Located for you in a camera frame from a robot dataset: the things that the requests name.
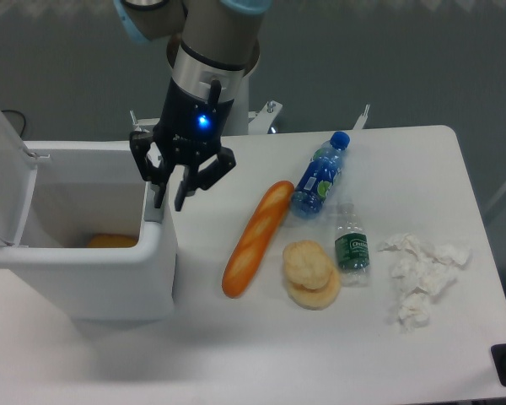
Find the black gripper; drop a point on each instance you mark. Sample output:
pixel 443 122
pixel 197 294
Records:
pixel 189 134

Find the white plastic trash can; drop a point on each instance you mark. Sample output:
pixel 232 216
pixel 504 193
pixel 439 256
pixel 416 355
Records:
pixel 54 197

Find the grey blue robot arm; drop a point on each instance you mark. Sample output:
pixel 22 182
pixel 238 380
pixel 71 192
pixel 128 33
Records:
pixel 217 40

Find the orange baguette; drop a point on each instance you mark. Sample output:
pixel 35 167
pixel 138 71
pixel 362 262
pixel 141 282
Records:
pixel 250 249

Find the orange bread inside bin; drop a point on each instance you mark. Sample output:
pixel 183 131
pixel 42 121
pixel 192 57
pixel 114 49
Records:
pixel 112 241

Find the blue plastic bottle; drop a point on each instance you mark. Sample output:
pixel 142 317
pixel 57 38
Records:
pixel 319 178

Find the pale knotted bread roll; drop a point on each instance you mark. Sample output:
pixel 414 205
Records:
pixel 306 263

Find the clear green-label water bottle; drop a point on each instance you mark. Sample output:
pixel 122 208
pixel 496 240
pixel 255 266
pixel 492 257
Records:
pixel 351 247

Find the round flat bread bun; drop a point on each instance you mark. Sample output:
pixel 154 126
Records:
pixel 315 299

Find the small crumpled white tissue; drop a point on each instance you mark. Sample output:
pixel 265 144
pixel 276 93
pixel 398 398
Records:
pixel 411 312

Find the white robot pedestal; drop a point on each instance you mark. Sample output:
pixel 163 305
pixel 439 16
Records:
pixel 240 121

